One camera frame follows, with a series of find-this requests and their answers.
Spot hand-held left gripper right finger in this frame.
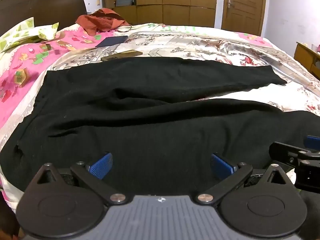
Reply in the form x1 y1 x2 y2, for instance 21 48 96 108
196 153 290 204

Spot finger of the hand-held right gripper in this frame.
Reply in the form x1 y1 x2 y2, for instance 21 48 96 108
304 135 320 153
269 142 320 167

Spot dark wooden headboard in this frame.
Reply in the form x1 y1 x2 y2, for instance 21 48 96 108
0 0 88 37

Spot green leaf print pillow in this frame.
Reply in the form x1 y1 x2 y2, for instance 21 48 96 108
37 22 60 41
0 17 35 53

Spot flat brown box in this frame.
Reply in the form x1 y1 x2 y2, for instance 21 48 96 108
101 50 143 62

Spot pink floral blanket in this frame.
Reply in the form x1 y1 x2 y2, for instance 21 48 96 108
0 23 274 205

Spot black pants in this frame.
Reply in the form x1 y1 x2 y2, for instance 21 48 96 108
0 56 320 198

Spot wooden wardrobe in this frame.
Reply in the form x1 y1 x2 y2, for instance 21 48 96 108
104 0 218 28

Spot silver floral bedspread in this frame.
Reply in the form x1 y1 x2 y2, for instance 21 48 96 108
0 24 320 203

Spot brown fuzzy clothing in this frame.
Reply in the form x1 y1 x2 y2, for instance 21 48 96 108
0 200 24 240

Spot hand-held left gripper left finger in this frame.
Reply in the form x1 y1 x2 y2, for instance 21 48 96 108
32 152 127 204

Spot dark blue notebook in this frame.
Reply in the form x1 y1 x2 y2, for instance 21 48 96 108
95 36 129 48

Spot wooden door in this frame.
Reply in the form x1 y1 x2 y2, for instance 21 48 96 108
221 0 267 37

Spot red-brown cloth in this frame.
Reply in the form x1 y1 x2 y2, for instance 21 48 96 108
76 8 132 35

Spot wooden nightstand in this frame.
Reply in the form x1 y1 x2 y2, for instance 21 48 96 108
294 42 320 81

